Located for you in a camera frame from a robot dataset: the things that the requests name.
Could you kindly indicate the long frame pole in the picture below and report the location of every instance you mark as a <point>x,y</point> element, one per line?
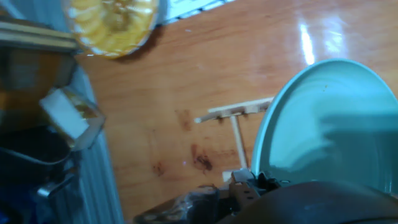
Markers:
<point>31,35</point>

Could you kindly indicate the light green dish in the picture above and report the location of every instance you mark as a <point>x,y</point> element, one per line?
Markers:
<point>326,109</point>

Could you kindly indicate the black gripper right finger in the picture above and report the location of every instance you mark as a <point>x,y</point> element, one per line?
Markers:
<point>244,188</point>

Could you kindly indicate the wooden peg dish rack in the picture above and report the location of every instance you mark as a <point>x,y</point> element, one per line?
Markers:
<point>239,109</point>

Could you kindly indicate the white paper sheet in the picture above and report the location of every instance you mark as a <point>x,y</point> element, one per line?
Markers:
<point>186,7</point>

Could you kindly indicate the small white gold box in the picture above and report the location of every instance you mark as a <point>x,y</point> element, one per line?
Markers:
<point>65,115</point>

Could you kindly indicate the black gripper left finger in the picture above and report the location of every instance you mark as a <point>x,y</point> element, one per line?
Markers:
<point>186,208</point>

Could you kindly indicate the glossy brown wooden board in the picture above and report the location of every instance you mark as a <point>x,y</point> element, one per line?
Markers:
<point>217,62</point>

